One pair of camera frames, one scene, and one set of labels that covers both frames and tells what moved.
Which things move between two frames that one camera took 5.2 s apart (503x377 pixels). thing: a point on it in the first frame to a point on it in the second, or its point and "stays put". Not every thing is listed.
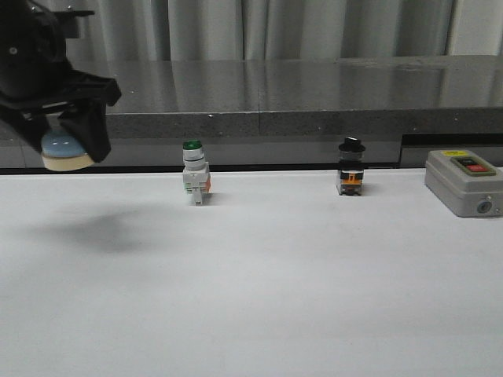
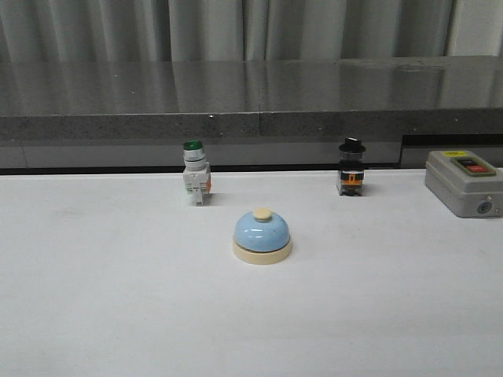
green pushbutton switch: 196,173 stays put
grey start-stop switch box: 469,186 stays put
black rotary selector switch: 350,173 stays put
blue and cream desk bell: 62,151 to 262,238
